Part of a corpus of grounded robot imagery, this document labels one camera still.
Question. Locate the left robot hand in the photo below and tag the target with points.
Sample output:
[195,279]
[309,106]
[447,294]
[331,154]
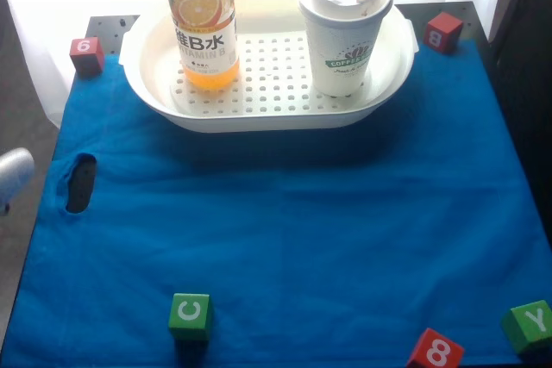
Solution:
[15,170]

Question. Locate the orange vitamin drink bottle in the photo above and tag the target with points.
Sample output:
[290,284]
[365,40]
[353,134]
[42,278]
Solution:
[202,40]

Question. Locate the white paper coffee cup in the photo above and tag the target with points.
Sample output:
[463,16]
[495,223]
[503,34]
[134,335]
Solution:
[345,40]

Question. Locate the white perforated plastic tray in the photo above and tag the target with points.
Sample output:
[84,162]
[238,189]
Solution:
[267,70]

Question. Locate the red block number six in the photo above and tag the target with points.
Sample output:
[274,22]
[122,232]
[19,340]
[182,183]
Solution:
[86,55]

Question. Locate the green block letter C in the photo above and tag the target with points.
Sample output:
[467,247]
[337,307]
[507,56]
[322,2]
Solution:
[190,316]

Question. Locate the blue cloth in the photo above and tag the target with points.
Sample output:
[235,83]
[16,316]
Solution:
[302,234]

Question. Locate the red block number eight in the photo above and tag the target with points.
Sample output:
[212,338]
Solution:
[435,351]
[440,34]

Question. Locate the green block letter Y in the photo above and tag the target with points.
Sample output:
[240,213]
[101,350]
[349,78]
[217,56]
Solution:
[530,327]

